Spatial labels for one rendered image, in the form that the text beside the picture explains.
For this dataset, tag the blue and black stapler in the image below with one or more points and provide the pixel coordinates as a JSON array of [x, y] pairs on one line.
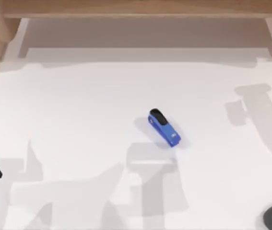
[[164, 129]]

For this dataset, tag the wooden cupboard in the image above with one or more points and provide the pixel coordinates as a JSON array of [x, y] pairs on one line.
[[135, 9]]

